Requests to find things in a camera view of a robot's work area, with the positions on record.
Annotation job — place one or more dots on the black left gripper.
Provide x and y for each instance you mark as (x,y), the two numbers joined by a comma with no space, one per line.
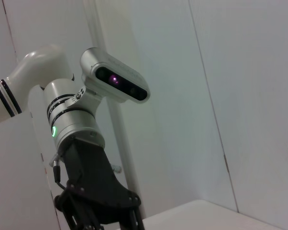
(93,177)

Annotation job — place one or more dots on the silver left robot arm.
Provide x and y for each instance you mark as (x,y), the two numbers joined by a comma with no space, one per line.
(67,115)

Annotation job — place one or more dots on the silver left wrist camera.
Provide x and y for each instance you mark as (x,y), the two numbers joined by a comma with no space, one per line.
(115,79)

